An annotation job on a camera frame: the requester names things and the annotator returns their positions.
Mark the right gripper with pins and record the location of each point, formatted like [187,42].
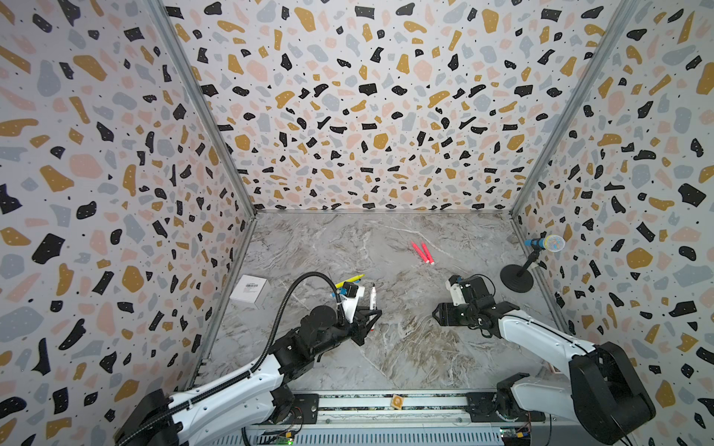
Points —
[444,309]

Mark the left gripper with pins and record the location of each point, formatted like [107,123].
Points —
[359,325]

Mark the pink highlighter pen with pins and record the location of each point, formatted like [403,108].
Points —
[427,254]
[422,256]

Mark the white red-tipped marker pen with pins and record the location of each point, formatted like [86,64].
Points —
[373,298]

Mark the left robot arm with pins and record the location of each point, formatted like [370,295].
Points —
[255,394]

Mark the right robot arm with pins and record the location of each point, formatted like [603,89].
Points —
[594,384]

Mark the yellow highlighter pen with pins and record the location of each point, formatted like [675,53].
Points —
[356,278]

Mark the black microphone stand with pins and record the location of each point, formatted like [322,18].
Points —
[517,278]

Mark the blue microphone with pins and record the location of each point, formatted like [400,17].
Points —
[553,243]

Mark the white small box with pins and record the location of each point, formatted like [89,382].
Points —
[250,291]

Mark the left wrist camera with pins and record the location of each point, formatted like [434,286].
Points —
[351,293]

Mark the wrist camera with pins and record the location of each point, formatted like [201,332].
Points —
[351,293]
[455,290]

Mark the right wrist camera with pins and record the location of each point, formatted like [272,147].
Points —
[455,290]

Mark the orange tag on rail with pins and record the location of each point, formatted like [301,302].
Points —
[396,402]

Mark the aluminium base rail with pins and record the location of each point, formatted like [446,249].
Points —
[428,417]

